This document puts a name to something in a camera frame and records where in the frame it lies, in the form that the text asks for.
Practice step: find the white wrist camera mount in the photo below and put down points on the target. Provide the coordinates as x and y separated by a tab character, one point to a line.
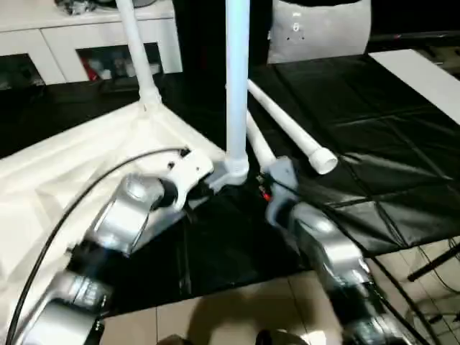
284	172
190	172

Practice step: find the small white jar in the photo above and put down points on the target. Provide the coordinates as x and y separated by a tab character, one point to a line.
155	69

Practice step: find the white flat board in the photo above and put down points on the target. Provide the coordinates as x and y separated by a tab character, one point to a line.
420	79

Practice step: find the white sideboard cabinet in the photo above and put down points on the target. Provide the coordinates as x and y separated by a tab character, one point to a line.
72	32

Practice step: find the black sofa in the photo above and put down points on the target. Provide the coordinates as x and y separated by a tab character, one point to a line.
201	36

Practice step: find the black tangled clutter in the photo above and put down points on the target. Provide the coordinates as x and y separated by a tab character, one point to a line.
73	6

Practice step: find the white plastic table top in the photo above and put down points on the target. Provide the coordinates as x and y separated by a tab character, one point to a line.
72	161

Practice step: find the black work mat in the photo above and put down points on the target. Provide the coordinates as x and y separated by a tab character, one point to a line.
341	125

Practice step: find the black floor stand foot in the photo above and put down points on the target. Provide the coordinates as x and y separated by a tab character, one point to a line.
435	264

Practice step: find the red packet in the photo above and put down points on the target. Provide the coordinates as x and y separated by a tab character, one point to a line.
88	70

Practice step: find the grey cushion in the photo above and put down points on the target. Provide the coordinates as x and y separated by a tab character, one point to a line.
323	32

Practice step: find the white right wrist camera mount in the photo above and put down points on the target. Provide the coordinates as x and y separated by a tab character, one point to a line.
284	172

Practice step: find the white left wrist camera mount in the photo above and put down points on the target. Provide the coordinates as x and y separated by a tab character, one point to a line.
190	172

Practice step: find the white plastic table leg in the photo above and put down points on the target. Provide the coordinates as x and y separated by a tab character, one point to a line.
260	143
138	54
237	90
287	122

